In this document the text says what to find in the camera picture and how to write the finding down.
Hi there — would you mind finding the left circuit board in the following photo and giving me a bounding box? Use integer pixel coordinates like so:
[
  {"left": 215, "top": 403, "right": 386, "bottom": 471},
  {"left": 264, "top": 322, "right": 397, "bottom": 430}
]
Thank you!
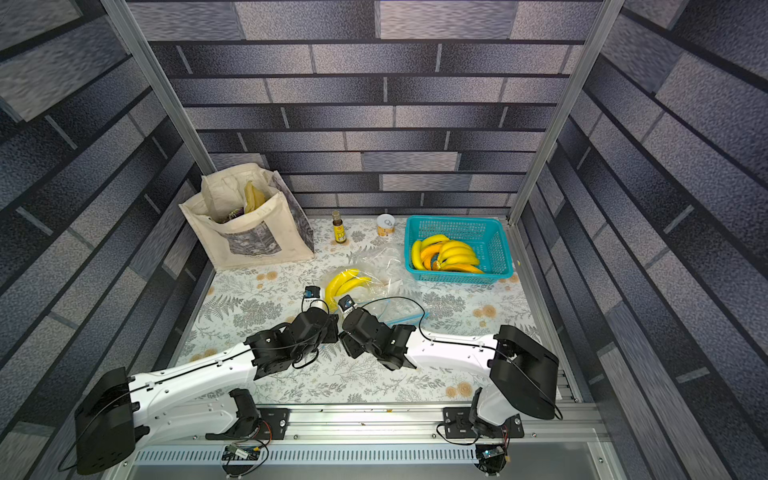
[{"left": 221, "top": 444, "right": 262, "bottom": 464}]

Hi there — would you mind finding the clear zip-top bag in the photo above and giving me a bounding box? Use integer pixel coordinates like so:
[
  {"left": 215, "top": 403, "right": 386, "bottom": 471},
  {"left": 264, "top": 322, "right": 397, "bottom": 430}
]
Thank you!
[
  {"left": 321, "top": 246, "right": 416, "bottom": 306},
  {"left": 377, "top": 298, "right": 430, "bottom": 326}
]

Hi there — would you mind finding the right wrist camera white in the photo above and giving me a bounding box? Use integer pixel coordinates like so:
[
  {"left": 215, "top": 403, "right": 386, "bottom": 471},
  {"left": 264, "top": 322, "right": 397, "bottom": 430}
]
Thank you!
[{"left": 337, "top": 295, "right": 356, "bottom": 315}]

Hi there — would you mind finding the small brown sauce bottle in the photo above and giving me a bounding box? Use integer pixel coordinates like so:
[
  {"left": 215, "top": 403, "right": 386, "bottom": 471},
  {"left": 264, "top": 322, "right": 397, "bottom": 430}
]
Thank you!
[{"left": 332, "top": 210, "right": 347, "bottom": 244}]

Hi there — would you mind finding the banana bunch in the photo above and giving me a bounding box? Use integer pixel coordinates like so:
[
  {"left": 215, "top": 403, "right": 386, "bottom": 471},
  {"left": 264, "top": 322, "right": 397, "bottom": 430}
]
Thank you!
[
  {"left": 324, "top": 268, "right": 372, "bottom": 312},
  {"left": 437, "top": 240, "right": 480, "bottom": 269}
]

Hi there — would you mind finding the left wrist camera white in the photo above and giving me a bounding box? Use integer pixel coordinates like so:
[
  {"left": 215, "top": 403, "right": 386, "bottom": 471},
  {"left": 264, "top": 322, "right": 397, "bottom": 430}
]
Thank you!
[{"left": 303, "top": 285, "right": 321, "bottom": 300}]

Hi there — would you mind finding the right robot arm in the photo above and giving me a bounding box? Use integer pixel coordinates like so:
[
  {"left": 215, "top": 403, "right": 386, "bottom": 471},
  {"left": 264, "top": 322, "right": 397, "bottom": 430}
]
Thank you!
[{"left": 339, "top": 308, "right": 562, "bottom": 438}]

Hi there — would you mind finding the teal plastic basket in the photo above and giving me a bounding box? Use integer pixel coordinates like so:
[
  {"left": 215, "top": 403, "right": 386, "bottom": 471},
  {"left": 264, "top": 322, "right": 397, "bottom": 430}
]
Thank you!
[{"left": 404, "top": 215, "right": 514, "bottom": 285}]

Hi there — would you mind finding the yellow banana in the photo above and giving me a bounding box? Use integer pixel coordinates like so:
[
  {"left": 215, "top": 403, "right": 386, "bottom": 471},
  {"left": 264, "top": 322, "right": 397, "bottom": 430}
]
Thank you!
[
  {"left": 421, "top": 234, "right": 449, "bottom": 250},
  {"left": 410, "top": 240, "right": 425, "bottom": 270}
]

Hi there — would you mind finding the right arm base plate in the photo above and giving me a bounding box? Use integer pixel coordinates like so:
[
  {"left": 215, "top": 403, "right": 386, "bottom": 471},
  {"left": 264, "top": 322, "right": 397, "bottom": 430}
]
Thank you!
[{"left": 439, "top": 407, "right": 525, "bottom": 442}]

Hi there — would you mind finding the circuit board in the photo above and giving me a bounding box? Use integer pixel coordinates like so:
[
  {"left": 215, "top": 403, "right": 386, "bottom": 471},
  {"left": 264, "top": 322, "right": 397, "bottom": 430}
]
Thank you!
[
  {"left": 475, "top": 445, "right": 507, "bottom": 476},
  {"left": 221, "top": 444, "right": 262, "bottom": 464}
]

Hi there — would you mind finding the small yellow tin can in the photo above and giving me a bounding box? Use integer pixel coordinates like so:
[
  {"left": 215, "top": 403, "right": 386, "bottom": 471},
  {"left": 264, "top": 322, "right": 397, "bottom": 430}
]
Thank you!
[{"left": 376, "top": 213, "right": 396, "bottom": 237}]

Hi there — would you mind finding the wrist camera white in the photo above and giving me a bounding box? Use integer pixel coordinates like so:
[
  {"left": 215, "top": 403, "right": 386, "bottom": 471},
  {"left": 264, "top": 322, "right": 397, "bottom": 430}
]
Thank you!
[
  {"left": 337, "top": 295, "right": 356, "bottom": 315},
  {"left": 303, "top": 285, "right": 321, "bottom": 300}
]

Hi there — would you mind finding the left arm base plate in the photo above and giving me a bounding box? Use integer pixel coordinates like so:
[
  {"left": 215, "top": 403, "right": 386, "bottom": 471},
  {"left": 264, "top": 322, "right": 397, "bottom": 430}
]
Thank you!
[{"left": 205, "top": 408, "right": 291, "bottom": 442}]

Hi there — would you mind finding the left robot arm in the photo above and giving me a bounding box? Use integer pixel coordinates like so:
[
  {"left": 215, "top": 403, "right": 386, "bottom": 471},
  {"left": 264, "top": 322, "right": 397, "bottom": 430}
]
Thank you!
[{"left": 72, "top": 307, "right": 338, "bottom": 475}]

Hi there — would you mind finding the yellow item in tote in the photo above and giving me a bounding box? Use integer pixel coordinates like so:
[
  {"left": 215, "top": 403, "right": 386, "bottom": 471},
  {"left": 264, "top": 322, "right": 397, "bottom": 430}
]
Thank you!
[{"left": 244, "top": 181, "right": 266, "bottom": 214}]

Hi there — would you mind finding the beige canvas tote bag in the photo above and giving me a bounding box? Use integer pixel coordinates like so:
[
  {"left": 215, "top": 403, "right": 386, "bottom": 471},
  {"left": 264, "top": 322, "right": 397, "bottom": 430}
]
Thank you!
[{"left": 180, "top": 163, "right": 315, "bottom": 272}]

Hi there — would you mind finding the single orange banana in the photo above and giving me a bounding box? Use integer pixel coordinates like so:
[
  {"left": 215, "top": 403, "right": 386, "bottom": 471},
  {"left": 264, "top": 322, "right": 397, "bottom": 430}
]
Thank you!
[{"left": 420, "top": 242, "right": 443, "bottom": 270}]

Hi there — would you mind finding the right circuit board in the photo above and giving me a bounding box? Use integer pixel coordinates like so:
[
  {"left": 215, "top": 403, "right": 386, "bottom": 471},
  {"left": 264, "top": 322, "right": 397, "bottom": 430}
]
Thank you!
[{"left": 475, "top": 445, "right": 507, "bottom": 476}]

